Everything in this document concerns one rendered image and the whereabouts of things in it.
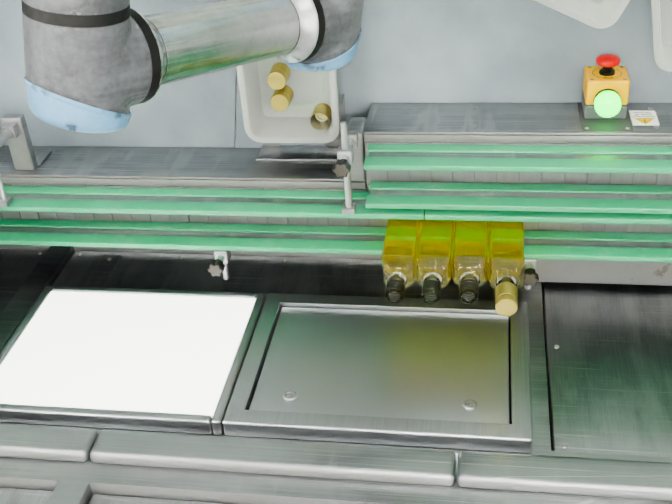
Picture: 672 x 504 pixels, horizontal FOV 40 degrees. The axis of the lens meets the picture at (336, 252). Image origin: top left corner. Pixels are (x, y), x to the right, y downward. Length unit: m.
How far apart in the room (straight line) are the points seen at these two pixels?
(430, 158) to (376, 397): 0.41
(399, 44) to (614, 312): 0.61
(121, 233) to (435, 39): 0.68
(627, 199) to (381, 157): 0.41
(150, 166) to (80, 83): 0.75
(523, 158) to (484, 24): 0.26
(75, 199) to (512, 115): 0.81
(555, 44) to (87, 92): 0.89
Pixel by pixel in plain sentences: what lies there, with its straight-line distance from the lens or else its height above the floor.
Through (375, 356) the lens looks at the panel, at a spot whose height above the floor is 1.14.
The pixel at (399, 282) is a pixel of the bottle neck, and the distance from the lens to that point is 1.48.
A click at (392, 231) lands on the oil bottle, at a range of 1.58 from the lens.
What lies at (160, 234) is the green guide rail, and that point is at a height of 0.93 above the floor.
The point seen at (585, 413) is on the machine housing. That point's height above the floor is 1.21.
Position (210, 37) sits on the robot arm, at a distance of 1.19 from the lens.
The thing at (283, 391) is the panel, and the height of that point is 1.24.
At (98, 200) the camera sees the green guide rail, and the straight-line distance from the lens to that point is 1.76.
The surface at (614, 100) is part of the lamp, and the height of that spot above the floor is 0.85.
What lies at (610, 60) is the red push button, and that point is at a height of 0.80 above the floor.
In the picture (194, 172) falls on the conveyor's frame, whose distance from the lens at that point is 1.76.
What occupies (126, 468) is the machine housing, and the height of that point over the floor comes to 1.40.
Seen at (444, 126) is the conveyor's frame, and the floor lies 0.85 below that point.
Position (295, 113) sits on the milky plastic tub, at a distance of 1.75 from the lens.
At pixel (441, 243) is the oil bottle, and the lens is 1.55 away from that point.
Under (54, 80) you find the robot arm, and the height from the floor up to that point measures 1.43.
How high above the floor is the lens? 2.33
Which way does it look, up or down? 55 degrees down
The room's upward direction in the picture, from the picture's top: 165 degrees counter-clockwise
